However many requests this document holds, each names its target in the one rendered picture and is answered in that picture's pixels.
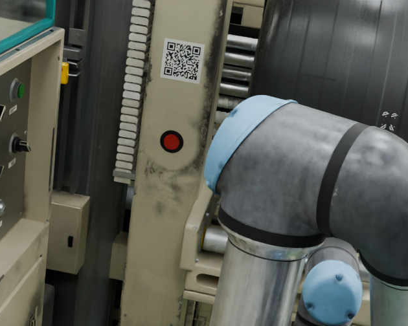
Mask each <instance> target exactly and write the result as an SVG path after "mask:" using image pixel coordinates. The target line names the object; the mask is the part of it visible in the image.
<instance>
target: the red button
mask: <svg viewBox="0 0 408 326"><path fill-rule="evenodd" d="M164 145H165V147H166V148H168V149H171V150H173V149H176V148H177V147H178V145H179V139H178V137H177V136H176V135H173V134H170V135H167V136H166V137H165V138H164Z"/></svg>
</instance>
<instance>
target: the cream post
mask: <svg viewBox="0 0 408 326"><path fill-rule="evenodd" d="M232 2H233V0H155V10H154V15H153V27H152V37H151V43H150V54H149V60H148V72H147V80H146V88H145V94H144V104H143V110H142V121H141V132H140V138H139V148H138V155H137V165H136V172H135V186H134V192H133V200H132V205H131V216H130V227H129V233H128V243H127V249H126V260H125V266H124V277H123V283H122V294H121V300H120V310H119V321H118V326H184V324H185V315H186V311H187V302H188V300H187V299H183V292H184V289H185V279H186V274H187V271H186V270H181V269H179V260H180V255H181V246H182V241H183V232H184V227H185V223H186V221H187V219H188V216H189V215H190V212H191V210H192V207H193V205H194V203H195V201H196V200H197V199H198V197H199V194H200V192H201V189H202V187H203V185H204V183H205V181H206V180H205V176H204V170H205V161H206V158H207V154H208V151H209V148H210V145H211V143H212V135H213V130H214V122H215V117H216V109H217V104H218V96H219V91H220V83H221V75H222V70H223V62H224V57H225V49H226V44H227V36H228V31H229V23H230V18H231V10H232ZM165 38H169V39H176V40H180V41H187V42H192V43H199V44H203V45H205V49H204V54H203V63H202V68H201V76H200V81H199V84H197V83H190V82H186V81H179V80H173V79H168V78H162V77H160V75H161V65H162V59H163V49H164V39H165ZM170 134H173V135H176V136H177V137H178V139H179V145H178V147H177V148H176V149H173V150H171V149H168V148H166V147H165V145H164V138H165V137H166V136H167V135H170Z"/></svg>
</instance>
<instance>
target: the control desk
mask: <svg viewBox="0 0 408 326"><path fill-rule="evenodd" d="M64 34H65V30H64V29H63V28H59V27H55V26H51V27H49V28H46V29H45V30H43V31H41V32H39V33H37V34H36V35H34V36H32V37H30V38H28V39H26V40H24V41H22V42H21V43H19V44H17V45H15V46H13V47H12V48H10V49H8V50H6V51H4V52H2V53H0V326H41V323H42V314H43V298H44V289H45V273H46V264H47V247H48V238H49V222H47V221H48V220H49V219H50V218H51V202H52V186H53V177H54V161H55V152H56V135H57V126H58V110H59V101H60V84H61V75H62V59H63V42H64Z"/></svg>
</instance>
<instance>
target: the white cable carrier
mask: <svg viewBox="0 0 408 326"><path fill-rule="evenodd" d="M154 4H155V0H133V6H136V7H134V8H133V9H132V12H131V13H132V14H133V15H134V16H133V17H131V23H133V24H132V25H131V26H130V31H131V32H132V33H131V34H130V35H129V40H131V41H130V42H129V43H128V48H129V51H128V53H127V56H128V57H129V58H128V59H127V60H126V64H127V65H128V66H127V67H126V73H127V75H125V79H124V80H125V81H126V83H125V84H124V89H125V91H124V92H123V97H124V99H123V100H122V105H123V107H122V109H121V113H122V115H121V116H120V120H121V121H122V122H121V123H120V129H121V130H120V131H119V139H118V144H119V145H118V148H117V151H118V153H117V159H118V160H117V161H116V164H115V166H116V168H115V171H122V172H126V173H132V174H135V172H136V165H137V163H136V161H137V154H138V146H139V138H140V132H141V121H142V118H141V117H142V109H143V101H144V95H143V94H144V93H145V87H144V86H146V80H145V78H147V72H146V70H148V60H149V56H148V54H149V53H150V47H149V46H150V43H151V39H150V38H151V37H152V31H150V30H152V27H153V23H151V22H152V21H153V14H152V13H154V10H155V7H154V6H153V5H154ZM114 181H116V182H122V183H126V184H130V183H131V179H125V178H121V177H114Z"/></svg>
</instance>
